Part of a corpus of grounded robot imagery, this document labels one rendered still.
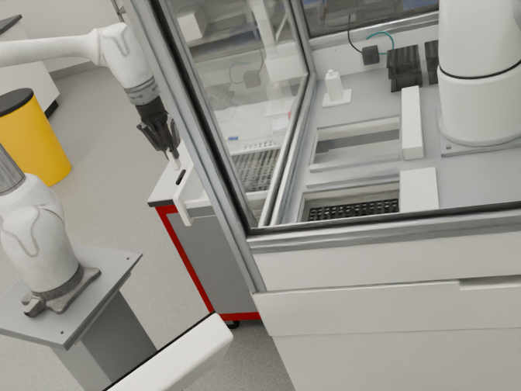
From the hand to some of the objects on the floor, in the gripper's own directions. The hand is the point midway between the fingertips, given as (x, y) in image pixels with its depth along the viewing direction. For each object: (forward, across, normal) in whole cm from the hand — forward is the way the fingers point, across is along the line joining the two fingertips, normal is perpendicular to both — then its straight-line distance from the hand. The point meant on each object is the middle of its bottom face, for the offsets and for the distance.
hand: (174, 158), depth 165 cm
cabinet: (+99, +82, -2) cm, 129 cm away
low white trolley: (+99, +4, +44) cm, 109 cm away
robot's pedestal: (+99, -37, -30) cm, 110 cm away
